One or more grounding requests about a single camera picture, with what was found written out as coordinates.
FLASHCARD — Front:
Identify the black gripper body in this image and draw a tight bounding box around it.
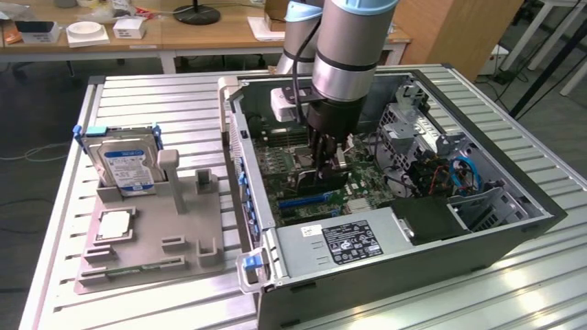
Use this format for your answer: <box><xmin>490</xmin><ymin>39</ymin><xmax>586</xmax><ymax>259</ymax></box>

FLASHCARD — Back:
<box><xmin>305</xmin><ymin>96</ymin><xmax>368</xmax><ymax>138</ymax></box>

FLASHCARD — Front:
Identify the metal socket cover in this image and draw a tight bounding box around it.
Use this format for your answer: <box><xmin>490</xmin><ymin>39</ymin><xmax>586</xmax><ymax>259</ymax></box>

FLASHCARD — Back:
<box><xmin>333</xmin><ymin>135</ymin><xmax>355</xmax><ymax>170</ymax></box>

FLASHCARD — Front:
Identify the CPU socket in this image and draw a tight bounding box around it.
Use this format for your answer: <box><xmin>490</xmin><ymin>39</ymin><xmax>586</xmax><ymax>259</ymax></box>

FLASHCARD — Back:
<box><xmin>287</xmin><ymin>147</ymin><xmax>317</xmax><ymax>172</ymax></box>

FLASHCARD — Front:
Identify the green motherboard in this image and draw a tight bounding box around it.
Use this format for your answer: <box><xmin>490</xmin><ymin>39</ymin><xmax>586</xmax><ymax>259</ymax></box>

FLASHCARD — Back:
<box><xmin>249</xmin><ymin>125</ymin><xmax>400</xmax><ymax>230</ymax></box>

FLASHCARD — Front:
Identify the blue expansion slot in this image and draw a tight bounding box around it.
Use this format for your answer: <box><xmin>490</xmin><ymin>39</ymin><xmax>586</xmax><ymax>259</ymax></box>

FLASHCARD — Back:
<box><xmin>277</xmin><ymin>195</ymin><xmax>323</xmax><ymax>210</ymax></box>

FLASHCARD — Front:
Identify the silver chipset heatsink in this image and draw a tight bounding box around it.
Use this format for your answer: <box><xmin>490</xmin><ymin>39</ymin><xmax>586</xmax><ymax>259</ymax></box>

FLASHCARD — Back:
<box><xmin>345</xmin><ymin>198</ymin><xmax>374</xmax><ymax>213</ymax></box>

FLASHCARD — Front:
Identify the silver disk bay cage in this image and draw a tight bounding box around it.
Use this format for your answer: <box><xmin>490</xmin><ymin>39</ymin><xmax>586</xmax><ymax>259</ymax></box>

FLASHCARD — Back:
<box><xmin>379</xmin><ymin>102</ymin><xmax>442</xmax><ymax>156</ymax></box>

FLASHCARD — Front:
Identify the black plastic shroud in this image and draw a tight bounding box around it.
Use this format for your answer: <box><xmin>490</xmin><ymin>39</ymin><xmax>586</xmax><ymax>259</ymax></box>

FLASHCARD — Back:
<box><xmin>388</xmin><ymin>197</ymin><xmax>472</xmax><ymax>248</ymax></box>

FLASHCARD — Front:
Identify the white paper stack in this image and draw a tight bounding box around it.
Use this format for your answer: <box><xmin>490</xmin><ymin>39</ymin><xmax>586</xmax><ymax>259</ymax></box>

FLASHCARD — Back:
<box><xmin>247</xmin><ymin>15</ymin><xmax>288</xmax><ymax>43</ymax></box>

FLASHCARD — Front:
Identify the silver power supply unit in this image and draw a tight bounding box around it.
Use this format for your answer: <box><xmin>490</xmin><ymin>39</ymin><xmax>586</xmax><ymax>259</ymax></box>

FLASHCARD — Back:
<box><xmin>267</xmin><ymin>208</ymin><xmax>416</xmax><ymax>280</ymax></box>

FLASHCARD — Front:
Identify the brown cardboard box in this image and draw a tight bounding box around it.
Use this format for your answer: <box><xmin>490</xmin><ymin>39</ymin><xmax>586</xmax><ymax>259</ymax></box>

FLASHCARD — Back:
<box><xmin>264</xmin><ymin>0</ymin><xmax>295</xmax><ymax>22</ymax></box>

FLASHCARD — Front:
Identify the wooden cabinet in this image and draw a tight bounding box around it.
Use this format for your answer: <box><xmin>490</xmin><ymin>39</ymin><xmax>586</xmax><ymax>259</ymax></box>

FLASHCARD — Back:
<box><xmin>388</xmin><ymin>0</ymin><xmax>524</xmax><ymax>83</ymax></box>

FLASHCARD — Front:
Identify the wooden desk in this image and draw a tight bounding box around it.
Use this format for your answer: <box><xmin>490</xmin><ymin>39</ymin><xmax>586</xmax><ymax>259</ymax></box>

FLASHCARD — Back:
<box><xmin>0</xmin><ymin>0</ymin><xmax>414</xmax><ymax>75</ymax></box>

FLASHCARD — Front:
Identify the black lamp base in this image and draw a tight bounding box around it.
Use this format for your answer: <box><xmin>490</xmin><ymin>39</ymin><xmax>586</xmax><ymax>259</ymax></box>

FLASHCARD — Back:
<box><xmin>172</xmin><ymin>0</ymin><xmax>221</xmax><ymax>25</ymax></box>

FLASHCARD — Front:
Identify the hard disk in blue caddy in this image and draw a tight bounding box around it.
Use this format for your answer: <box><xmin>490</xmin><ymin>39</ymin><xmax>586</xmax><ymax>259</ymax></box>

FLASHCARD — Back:
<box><xmin>72</xmin><ymin>125</ymin><xmax>165</xmax><ymax>199</ymax></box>

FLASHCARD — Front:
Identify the open black PC case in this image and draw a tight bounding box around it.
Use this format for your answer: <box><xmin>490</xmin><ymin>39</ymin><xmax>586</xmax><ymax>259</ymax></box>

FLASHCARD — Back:
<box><xmin>215</xmin><ymin>68</ymin><xmax>568</xmax><ymax>330</ymax></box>

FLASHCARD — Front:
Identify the grey plastic parts rack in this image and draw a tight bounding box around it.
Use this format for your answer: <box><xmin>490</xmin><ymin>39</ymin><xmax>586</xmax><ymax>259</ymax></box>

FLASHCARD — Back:
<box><xmin>72</xmin><ymin>148</ymin><xmax>227</xmax><ymax>296</ymax></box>

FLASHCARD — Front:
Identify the silver CPU chip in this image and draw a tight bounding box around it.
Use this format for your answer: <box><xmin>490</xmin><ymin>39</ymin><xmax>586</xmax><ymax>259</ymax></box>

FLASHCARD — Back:
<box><xmin>97</xmin><ymin>210</ymin><xmax>133</xmax><ymax>241</ymax></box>

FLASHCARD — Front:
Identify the green RAM stick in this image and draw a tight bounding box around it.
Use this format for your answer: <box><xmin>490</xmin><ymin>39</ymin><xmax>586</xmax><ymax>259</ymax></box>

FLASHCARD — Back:
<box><xmin>103</xmin><ymin>258</ymin><xmax>167</xmax><ymax>276</ymax></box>

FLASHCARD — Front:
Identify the small white carton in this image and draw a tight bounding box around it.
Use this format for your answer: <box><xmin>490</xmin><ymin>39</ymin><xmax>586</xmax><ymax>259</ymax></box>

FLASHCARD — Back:
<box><xmin>112</xmin><ymin>16</ymin><xmax>148</xmax><ymax>39</ymax></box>

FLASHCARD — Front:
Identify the white round part on box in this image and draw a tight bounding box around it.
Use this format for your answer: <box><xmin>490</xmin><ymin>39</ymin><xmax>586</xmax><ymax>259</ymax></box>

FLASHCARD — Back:
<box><xmin>65</xmin><ymin>21</ymin><xmax>112</xmax><ymax>49</ymax></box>

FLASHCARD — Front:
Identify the crumpled clear plastic bag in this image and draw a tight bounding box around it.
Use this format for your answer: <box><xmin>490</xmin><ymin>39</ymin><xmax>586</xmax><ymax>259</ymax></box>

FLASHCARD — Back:
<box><xmin>75</xmin><ymin>5</ymin><xmax>139</xmax><ymax>25</ymax></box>

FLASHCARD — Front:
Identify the white box dark lid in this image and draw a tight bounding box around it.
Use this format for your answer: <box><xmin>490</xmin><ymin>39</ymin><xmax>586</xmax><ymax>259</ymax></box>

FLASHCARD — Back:
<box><xmin>15</xmin><ymin>20</ymin><xmax>61</xmax><ymax>45</ymax></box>

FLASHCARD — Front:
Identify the black wire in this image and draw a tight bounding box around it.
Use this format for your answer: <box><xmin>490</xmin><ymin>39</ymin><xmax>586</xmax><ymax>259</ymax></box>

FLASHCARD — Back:
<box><xmin>365</xmin><ymin>132</ymin><xmax>414</xmax><ymax>200</ymax></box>

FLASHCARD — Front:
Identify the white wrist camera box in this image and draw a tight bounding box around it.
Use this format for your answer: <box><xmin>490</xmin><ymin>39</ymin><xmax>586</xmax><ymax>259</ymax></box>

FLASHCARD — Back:
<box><xmin>269</xmin><ymin>88</ymin><xmax>304</xmax><ymax>122</ymax></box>

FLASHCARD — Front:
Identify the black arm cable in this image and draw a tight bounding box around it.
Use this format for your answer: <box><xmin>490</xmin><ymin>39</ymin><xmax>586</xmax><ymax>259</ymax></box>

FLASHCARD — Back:
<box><xmin>292</xmin><ymin>19</ymin><xmax>324</xmax><ymax>127</ymax></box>

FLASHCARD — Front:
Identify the pale plastic case handle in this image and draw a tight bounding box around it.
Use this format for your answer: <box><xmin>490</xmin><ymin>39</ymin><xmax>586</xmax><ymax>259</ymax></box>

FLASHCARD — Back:
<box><xmin>216</xmin><ymin>76</ymin><xmax>240</xmax><ymax>133</ymax></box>
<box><xmin>233</xmin><ymin>249</ymin><xmax>272</xmax><ymax>296</ymax></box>

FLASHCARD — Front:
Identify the red wire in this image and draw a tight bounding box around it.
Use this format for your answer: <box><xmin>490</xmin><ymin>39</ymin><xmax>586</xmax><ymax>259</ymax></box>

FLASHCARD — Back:
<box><xmin>430</xmin><ymin>164</ymin><xmax>454</xmax><ymax>194</ymax></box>

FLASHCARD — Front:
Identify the blue wire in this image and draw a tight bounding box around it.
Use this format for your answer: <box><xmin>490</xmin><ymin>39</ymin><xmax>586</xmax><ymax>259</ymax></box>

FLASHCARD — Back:
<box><xmin>451</xmin><ymin>155</ymin><xmax>482</xmax><ymax>197</ymax></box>

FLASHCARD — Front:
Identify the silver perforated metal bracket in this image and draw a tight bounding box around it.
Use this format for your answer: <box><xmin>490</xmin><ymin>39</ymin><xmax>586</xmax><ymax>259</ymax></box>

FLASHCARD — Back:
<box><xmin>444</xmin><ymin>186</ymin><xmax>527</xmax><ymax>237</ymax></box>

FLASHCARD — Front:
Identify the white wall box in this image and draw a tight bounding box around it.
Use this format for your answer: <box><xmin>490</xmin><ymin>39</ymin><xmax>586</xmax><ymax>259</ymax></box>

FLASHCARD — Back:
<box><xmin>488</xmin><ymin>44</ymin><xmax>511</xmax><ymax>75</ymax></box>

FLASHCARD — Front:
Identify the white desk frame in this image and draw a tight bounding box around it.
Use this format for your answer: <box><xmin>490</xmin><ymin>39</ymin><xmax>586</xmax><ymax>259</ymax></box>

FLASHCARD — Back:
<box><xmin>499</xmin><ymin>0</ymin><xmax>587</xmax><ymax>97</ymax></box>

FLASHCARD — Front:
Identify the white floor cable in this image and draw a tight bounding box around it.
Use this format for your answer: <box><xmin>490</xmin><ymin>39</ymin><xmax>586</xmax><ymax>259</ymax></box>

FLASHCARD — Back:
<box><xmin>0</xmin><ymin>139</ymin><xmax>69</xmax><ymax>163</ymax></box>

